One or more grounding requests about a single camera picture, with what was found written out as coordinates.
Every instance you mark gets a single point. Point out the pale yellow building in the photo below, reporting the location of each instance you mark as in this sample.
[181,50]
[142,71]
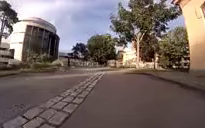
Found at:
[128,57]

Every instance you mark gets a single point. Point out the grey asphalt path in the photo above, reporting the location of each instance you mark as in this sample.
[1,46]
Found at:
[133,103]

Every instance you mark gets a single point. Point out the tall broad tree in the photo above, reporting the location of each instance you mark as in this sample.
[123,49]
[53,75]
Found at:
[140,16]

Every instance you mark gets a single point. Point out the bushes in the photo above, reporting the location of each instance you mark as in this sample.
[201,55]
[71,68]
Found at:
[40,61]

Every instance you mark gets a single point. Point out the cobblestone strip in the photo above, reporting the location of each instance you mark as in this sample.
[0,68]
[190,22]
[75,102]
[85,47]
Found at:
[56,111]

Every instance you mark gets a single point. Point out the grass verge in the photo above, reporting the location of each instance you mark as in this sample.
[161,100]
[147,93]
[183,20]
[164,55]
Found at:
[23,69]

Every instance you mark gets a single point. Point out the grey pavement strip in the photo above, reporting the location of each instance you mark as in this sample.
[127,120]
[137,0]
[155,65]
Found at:
[183,80]

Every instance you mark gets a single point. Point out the grey asphalt road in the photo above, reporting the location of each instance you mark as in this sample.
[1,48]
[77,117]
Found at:
[23,93]

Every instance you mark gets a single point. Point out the white round building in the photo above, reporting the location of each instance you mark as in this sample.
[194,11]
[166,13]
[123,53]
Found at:
[20,40]

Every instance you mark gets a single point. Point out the small yellow building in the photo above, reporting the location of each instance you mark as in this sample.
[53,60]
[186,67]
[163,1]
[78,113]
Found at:
[196,40]

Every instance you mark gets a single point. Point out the low pale building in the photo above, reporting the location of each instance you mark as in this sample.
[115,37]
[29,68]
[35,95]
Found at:
[0,53]

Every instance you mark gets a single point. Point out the tall thin-trunked tree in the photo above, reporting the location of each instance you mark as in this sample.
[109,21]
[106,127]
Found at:
[5,15]

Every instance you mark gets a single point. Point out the low pale wall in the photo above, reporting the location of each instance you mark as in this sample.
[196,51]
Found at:
[83,62]

